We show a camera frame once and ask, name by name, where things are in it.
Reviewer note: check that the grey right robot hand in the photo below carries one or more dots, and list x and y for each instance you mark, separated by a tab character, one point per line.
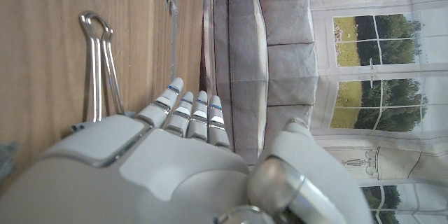
157	182

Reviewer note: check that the black binder clip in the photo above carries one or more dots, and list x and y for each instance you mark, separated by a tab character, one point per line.
95	77

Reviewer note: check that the grey tape outline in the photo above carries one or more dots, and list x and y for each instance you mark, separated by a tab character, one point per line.
173	42

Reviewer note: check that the printed living room backdrop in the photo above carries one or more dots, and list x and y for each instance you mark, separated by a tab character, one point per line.
290	59

